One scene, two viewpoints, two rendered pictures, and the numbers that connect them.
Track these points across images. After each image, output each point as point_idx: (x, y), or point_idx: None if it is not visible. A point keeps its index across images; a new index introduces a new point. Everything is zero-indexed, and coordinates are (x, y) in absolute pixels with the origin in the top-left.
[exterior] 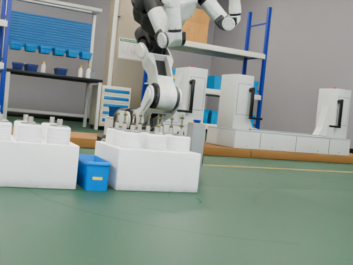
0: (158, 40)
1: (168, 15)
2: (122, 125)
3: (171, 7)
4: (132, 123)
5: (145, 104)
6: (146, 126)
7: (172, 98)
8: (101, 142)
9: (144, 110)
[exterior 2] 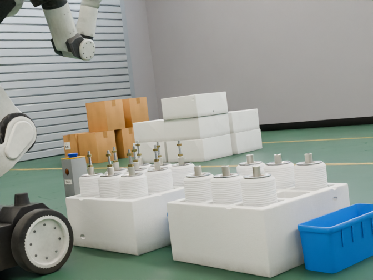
0: (84, 50)
1: (94, 18)
2: (159, 164)
3: (98, 8)
4: (182, 154)
5: (24, 148)
6: (138, 163)
7: None
8: (150, 196)
9: (18, 159)
